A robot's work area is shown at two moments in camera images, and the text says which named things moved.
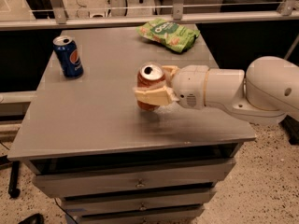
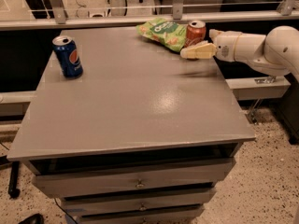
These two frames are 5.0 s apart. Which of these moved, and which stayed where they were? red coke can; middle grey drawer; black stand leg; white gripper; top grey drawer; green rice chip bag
Moved: white gripper; red coke can
Stayed: top grey drawer; middle grey drawer; black stand leg; green rice chip bag
